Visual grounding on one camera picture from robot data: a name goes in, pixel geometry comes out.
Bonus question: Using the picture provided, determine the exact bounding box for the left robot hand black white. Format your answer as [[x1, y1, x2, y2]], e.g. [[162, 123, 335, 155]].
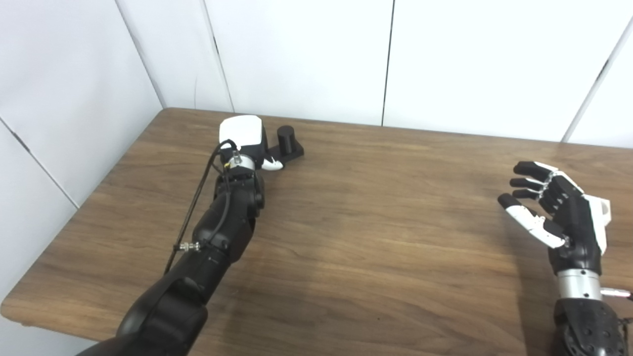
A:
[[219, 115, 284, 172]]

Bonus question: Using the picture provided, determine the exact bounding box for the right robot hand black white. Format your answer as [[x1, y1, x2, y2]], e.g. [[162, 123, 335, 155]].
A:
[[497, 161, 608, 275]]

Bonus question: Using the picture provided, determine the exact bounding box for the black peg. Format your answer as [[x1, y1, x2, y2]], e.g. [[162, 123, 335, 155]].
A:
[[267, 126, 305, 160]]

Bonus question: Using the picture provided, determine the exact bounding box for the thin black left arm wire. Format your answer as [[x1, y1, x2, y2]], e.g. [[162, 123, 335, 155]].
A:
[[218, 161, 234, 238]]

